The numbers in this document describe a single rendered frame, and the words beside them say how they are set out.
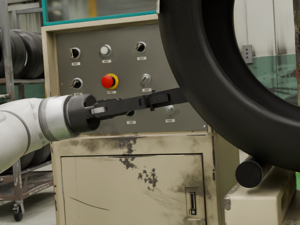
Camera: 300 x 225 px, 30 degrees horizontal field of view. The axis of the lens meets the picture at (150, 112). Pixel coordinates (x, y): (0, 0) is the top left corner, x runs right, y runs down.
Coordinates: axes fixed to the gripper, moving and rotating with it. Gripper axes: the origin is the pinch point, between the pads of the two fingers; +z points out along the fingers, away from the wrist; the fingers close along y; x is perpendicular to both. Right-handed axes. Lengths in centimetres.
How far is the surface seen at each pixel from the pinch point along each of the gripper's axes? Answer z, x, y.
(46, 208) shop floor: -238, 74, 337
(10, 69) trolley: -217, -49, 288
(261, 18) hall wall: -89, -119, 910
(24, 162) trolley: -232, 28, 306
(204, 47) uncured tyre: 10.8, -6.7, -12.5
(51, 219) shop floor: -213, 77, 300
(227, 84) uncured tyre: 13.4, -0.1, -12.4
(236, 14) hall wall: -132, -135, 910
